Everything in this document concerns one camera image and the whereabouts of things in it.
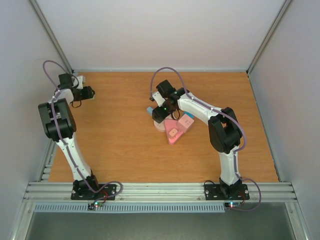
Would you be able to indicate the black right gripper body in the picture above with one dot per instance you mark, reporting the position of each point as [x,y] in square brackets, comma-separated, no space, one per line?
[164,114]

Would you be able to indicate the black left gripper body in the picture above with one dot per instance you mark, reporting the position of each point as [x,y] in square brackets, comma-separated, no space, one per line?
[84,96]

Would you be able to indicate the light blue plug adapter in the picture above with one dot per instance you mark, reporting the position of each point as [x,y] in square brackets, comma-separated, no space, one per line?
[149,110]

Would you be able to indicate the light green plug adapter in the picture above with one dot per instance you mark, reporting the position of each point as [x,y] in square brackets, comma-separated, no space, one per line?
[93,96]

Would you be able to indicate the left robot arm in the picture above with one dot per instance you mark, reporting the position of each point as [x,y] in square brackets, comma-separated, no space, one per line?
[59,126]

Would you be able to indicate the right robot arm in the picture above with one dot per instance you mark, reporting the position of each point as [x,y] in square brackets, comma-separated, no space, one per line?
[224,131]

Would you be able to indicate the pink round socket base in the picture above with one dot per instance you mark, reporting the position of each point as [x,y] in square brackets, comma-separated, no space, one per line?
[159,126]

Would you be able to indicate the pink small plug adapter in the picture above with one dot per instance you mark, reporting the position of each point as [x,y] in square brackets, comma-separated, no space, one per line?
[173,132]

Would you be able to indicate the cyan blue plug adapter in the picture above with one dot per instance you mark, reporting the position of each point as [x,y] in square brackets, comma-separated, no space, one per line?
[190,115]

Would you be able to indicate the pink cube socket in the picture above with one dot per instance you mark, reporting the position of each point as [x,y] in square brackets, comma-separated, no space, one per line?
[185,123]

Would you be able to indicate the pink triangular power strip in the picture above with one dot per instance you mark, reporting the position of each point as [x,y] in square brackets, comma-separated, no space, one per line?
[170,124]

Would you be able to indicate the left controller board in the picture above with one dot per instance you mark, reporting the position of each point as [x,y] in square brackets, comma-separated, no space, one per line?
[95,205]

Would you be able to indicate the controller board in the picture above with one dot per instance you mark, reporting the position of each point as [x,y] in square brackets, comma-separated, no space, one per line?
[95,205]
[233,204]

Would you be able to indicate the right controller board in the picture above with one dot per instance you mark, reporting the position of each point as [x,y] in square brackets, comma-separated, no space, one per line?
[233,204]

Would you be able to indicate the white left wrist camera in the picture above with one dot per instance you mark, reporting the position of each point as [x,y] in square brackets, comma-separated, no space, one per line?
[78,81]

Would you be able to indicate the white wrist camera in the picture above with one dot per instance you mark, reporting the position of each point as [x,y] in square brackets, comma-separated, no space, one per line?
[78,81]
[156,97]

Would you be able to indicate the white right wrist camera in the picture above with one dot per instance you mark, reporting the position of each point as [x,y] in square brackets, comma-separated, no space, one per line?
[156,97]

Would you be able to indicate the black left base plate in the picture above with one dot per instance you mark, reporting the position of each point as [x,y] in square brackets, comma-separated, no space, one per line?
[80,191]

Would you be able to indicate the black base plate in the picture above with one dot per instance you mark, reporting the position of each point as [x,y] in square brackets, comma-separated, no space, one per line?
[80,191]
[212,191]

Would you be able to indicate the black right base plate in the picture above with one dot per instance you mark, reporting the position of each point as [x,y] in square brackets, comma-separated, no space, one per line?
[212,191]

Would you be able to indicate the aluminium front rail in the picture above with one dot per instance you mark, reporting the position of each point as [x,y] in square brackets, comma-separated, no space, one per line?
[192,192]

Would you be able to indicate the grey slotted cable duct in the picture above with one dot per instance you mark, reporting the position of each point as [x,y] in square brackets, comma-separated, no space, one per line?
[129,208]

